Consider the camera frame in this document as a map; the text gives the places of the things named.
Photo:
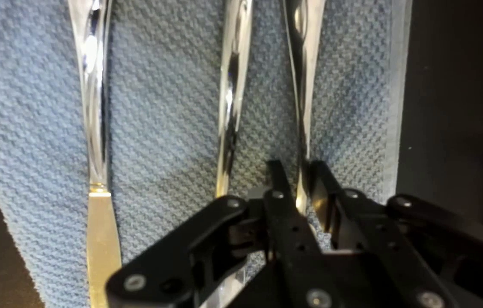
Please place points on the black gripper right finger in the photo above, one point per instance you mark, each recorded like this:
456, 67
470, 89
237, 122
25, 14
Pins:
413, 245

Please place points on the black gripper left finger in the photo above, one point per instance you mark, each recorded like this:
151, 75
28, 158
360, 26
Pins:
287, 245

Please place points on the steel fork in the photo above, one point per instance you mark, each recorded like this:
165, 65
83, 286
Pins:
304, 86

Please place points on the steel spoon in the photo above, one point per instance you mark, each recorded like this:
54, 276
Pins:
234, 86

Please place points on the steel table knife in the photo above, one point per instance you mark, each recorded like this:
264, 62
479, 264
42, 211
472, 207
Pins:
95, 113

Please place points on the blue waffle-weave towel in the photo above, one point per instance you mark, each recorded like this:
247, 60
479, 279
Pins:
162, 113

